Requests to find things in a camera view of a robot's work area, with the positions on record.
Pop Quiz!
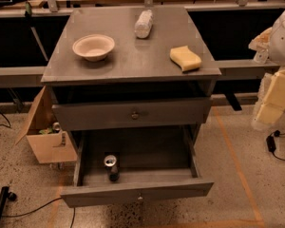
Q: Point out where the redbull can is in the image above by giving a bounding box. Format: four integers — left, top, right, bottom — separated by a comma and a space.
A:
104, 155, 119, 181

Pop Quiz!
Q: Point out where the black floor cable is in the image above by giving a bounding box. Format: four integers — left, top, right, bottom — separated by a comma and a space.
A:
0, 197, 77, 228

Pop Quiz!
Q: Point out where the yellow sponge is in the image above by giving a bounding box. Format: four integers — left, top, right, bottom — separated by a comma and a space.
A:
170, 46, 201, 72

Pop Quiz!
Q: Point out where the black power adapter with cable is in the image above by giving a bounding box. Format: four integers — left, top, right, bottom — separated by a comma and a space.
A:
266, 130, 285, 162

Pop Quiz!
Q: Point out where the cardboard box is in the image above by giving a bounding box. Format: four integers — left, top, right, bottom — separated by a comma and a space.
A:
15, 86, 77, 163

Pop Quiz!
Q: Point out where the clear plastic water bottle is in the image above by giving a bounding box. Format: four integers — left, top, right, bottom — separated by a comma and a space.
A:
134, 9, 153, 39

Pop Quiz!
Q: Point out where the black stand base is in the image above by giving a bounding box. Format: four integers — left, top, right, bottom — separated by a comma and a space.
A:
0, 186, 17, 221

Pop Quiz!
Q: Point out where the grey closed top drawer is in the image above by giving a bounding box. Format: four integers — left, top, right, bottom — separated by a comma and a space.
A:
52, 97, 212, 131

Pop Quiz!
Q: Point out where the grey wooden drawer cabinet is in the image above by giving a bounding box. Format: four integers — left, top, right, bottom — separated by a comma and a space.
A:
41, 5, 222, 208

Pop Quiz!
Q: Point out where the grey open middle drawer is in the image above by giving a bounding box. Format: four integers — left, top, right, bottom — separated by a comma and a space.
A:
61, 126, 213, 207

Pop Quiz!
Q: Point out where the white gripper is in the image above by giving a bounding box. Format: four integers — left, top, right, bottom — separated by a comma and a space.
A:
248, 28, 285, 130

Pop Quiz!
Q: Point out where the white paper bowl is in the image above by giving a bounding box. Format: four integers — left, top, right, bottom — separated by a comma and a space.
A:
72, 34, 115, 62

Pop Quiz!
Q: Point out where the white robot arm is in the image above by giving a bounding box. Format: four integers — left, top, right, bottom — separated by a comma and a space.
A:
248, 10, 285, 130

